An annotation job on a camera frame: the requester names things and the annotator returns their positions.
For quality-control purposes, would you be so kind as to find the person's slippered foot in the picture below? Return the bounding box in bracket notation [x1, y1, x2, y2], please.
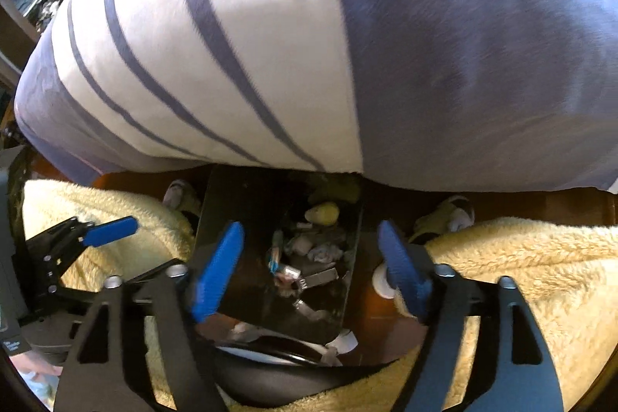
[410, 195, 476, 244]
[163, 180, 201, 224]

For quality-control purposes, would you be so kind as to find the pile of crumpled wrappers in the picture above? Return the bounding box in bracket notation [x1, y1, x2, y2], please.
[265, 219, 355, 321]

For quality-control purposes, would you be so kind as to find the person's right slippered foot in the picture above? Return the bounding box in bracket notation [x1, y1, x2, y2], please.
[410, 195, 476, 244]

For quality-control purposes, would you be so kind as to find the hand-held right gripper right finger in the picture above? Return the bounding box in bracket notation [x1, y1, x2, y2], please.
[377, 219, 565, 412]

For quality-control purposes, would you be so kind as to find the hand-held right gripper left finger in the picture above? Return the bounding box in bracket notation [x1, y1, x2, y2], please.
[53, 220, 245, 412]

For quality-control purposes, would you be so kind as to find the white round cap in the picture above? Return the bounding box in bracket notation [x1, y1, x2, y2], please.
[374, 264, 401, 299]

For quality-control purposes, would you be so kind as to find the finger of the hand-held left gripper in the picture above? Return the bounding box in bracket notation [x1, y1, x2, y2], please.
[26, 216, 139, 295]
[52, 285, 105, 314]

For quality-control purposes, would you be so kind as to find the person's left slippered foot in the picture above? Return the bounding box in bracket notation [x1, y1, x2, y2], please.
[163, 180, 201, 224]

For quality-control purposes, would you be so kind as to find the black trash bin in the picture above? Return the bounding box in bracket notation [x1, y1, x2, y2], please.
[190, 163, 365, 345]

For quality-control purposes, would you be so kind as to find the person's left hand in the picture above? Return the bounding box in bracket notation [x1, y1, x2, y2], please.
[10, 351, 63, 378]

